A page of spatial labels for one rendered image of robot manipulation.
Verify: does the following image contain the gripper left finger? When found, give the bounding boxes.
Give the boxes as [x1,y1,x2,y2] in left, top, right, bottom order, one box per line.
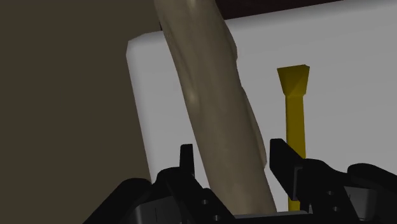
[83,143,235,224]

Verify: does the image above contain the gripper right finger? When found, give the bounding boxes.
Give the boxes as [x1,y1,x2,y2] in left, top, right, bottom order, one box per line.
[269,138,397,224]

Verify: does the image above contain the yellow spatula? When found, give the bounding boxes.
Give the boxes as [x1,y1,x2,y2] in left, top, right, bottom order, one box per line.
[276,64,310,212]

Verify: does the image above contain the long beige curved object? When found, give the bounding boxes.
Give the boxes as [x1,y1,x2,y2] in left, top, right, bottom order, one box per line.
[153,0,278,215]

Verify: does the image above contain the white table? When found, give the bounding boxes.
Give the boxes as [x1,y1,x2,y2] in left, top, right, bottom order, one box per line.
[125,0,397,214]

